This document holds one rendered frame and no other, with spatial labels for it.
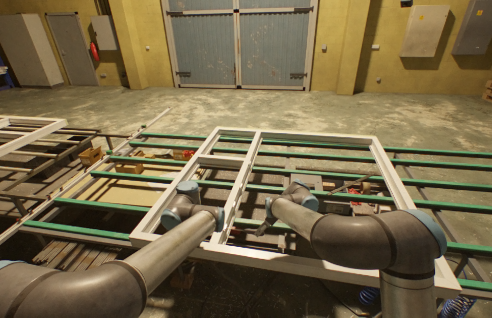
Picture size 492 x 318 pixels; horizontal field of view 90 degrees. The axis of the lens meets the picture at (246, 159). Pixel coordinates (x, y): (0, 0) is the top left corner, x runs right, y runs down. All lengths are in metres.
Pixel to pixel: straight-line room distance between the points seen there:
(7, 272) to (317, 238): 0.58
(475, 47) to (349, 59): 2.79
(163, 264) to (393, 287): 0.51
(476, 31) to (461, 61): 0.71
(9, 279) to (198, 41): 7.45
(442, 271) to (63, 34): 10.07
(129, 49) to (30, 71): 3.56
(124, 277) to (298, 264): 0.86
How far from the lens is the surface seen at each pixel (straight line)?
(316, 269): 1.24
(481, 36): 8.21
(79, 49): 9.89
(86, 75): 10.00
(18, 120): 3.92
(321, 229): 0.63
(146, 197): 2.19
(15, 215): 2.61
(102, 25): 8.94
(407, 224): 0.65
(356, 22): 7.04
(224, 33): 7.50
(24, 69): 10.83
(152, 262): 0.57
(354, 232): 0.60
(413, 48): 7.68
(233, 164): 1.94
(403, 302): 0.71
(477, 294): 1.54
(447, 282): 1.40
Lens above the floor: 1.90
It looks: 30 degrees down
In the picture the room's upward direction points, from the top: 2 degrees counter-clockwise
